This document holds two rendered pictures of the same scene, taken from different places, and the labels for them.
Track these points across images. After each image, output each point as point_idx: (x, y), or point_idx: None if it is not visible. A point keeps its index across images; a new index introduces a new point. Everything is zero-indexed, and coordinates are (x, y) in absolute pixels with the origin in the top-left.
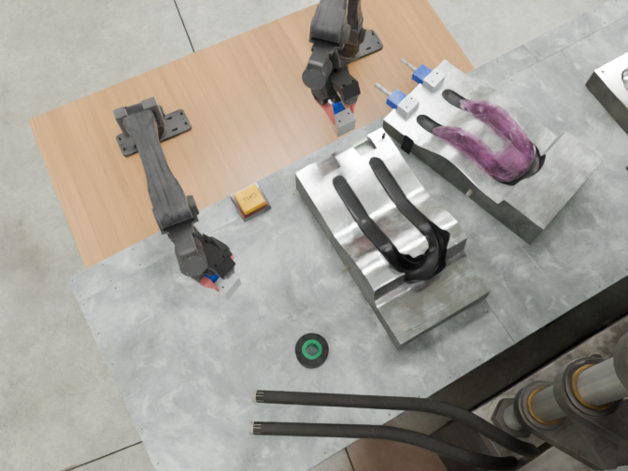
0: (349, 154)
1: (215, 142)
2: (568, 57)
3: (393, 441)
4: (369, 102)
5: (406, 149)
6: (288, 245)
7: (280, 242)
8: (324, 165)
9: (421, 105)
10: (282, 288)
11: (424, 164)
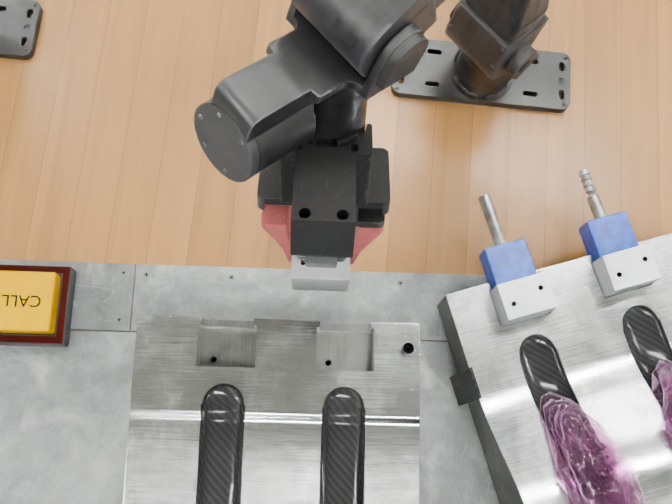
0: (294, 346)
1: (58, 118)
2: None
3: None
4: (452, 222)
5: (459, 395)
6: (43, 461)
7: (32, 443)
8: (229, 332)
9: (557, 312)
10: None
11: (481, 451)
